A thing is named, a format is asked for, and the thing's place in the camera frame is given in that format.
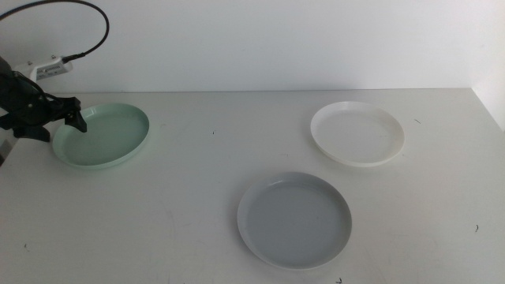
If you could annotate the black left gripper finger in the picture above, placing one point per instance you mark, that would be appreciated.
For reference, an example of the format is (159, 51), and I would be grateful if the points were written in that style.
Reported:
(77, 120)
(33, 134)

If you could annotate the pale green shallow bowl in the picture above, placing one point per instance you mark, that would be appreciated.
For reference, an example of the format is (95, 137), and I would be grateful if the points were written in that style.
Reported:
(106, 138)

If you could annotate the grey shallow bowl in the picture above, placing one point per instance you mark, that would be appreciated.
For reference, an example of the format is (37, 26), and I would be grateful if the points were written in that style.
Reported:
(294, 221)

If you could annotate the white shallow bowl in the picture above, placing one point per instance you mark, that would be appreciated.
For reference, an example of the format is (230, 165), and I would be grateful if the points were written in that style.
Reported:
(357, 136)

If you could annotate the white side furniture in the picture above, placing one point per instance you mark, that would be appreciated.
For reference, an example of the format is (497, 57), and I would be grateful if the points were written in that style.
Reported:
(6, 148)

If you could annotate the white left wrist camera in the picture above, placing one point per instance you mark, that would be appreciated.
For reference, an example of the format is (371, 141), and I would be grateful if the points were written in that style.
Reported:
(47, 70)

